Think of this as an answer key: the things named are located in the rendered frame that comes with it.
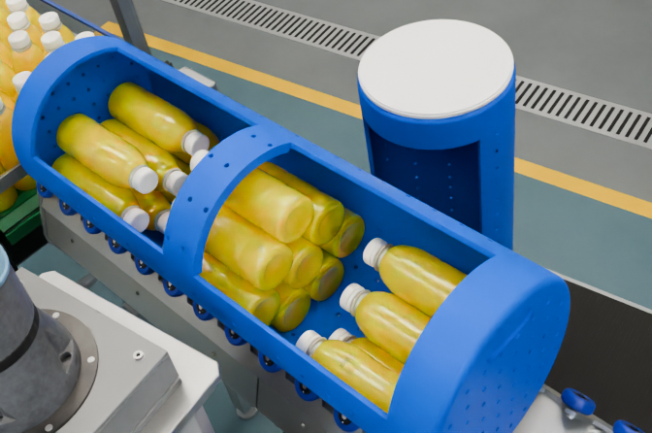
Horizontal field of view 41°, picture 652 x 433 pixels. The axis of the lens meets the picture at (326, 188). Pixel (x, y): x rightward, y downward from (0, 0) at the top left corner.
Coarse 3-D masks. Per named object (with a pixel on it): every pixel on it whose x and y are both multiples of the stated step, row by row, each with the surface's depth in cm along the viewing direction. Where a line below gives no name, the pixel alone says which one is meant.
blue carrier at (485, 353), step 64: (64, 64) 137; (128, 64) 151; (256, 128) 121; (64, 192) 135; (192, 192) 115; (384, 192) 110; (192, 256) 114; (448, 256) 120; (512, 256) 101; (256, 320) 109; (320, 320) 129; (448, 320) 93; (512, 320) 94; (320, 384) 104; (448, 384) 91; (512, 384) 104
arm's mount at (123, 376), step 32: (32, 288) 106; (64, 320) 102; (96, 320) 101; (96, 352) 98; (128, 352) 98; (160, 352) 97; (96, 384) 95; (128, 384) 95; (160, 384) 98; (64, 416) 92; (96, 416) 92; (128, 416) 95
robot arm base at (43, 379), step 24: (48, 336) 93; (72, 336) 98; (24, 360) 89; (48, 360) 91; (72, 360) 95; (0, 384) 88; (24, 384) 90; (48, 384) 91; (72, 384) 95; (0, 408) 89; (24, 408) 90; (48, 408) 92; (0, 432) 91
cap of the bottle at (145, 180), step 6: (144, 168) 132; (138, 174) 131; (144, 174) 131; (150, 174) 132; (156, 174) 133; (132, 180) 132; (138, 180) 131; (144, 180) 131; (150, 180) 132; (156, 180) 133; (138, 186) 131; (144, 186) 132; (150, 186) 133; (144, 192) 132
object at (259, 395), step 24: (48, 216) 163; (48, 240) 167; (72, 240) 159; (96, 264) 156; (120, 288) 152; (144, 288) 146; (144, 312) 149; (168, 312) 143; (192, 336) 140; (216, 360) 137; (240, 384) 135; (264, 384) 130; (264, 408) 132; (288, 408) 127; (552, 408) 117; (288, 432) 129; (312, 432) 125; (528, 432) 115; (552, 432) 114; (576, 432) 114; (600, 432) 114
